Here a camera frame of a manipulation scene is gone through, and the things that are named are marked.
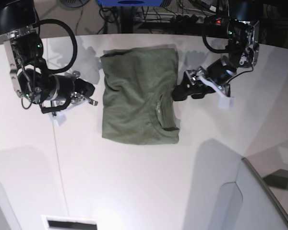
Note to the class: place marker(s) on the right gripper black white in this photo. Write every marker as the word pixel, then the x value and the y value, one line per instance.
pixel 64 94

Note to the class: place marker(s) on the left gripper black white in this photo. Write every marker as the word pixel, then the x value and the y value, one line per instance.
pixel 202 81

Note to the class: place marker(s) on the olive green t-shirt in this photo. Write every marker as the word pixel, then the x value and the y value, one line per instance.
pixel 137 101

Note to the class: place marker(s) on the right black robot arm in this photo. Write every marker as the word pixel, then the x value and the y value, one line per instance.
pixel 32 79

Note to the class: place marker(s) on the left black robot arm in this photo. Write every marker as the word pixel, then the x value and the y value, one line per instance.
pixel 242 19

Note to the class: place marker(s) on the black power strip red light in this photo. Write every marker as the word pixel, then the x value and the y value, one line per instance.
pixel 193 19

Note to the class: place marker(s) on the blue box with oval hole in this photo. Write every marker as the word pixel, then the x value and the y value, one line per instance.
pixel 129 3

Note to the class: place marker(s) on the white curved panel right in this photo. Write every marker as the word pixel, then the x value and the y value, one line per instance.
pixel 247 204

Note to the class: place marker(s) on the white panel left corner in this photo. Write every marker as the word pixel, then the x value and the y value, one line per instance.
pixel 8 219

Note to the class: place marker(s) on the black table leg post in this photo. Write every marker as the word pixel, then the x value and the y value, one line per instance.
pixel 127 19

